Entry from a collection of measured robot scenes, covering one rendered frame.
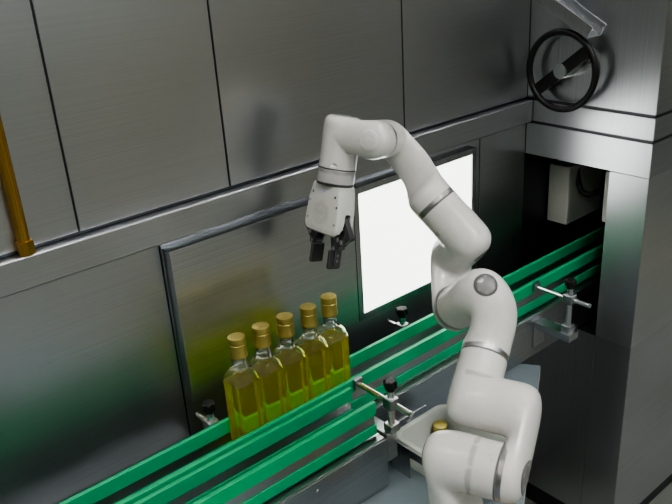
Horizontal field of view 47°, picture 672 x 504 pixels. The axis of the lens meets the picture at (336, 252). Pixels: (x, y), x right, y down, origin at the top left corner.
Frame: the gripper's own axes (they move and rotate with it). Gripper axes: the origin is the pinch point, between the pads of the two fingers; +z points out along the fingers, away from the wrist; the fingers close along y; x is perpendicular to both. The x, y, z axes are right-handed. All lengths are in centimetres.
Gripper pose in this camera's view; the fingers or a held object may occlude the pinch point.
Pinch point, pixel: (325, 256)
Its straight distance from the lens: 156.3
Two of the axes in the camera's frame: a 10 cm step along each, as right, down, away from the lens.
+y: 6.5, 2.6, -7.1
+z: -1.3, 9.6, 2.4
